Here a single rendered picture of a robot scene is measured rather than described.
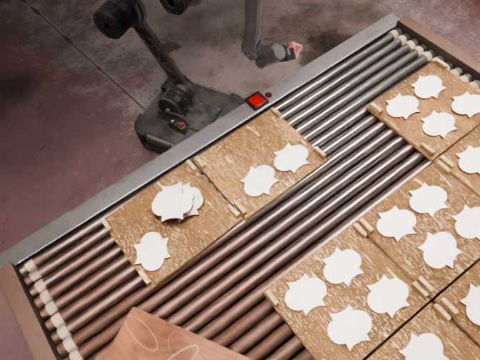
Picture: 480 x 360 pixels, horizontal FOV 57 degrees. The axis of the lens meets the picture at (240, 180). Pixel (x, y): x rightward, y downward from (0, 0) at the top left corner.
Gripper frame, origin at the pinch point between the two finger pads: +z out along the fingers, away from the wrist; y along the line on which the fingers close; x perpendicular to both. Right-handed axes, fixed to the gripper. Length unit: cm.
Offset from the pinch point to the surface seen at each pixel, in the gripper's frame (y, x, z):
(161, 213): -5, -37, -79
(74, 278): -22, -49, -112
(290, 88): -7.2, -17.1, 0.9
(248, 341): 32, -75, -84
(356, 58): 6.7, -14.3, 32.6
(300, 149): 13.3, -35.7, -22.7
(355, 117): 20.1, -33.1, 6.3
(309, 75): -4.4, -14.8, 12.0
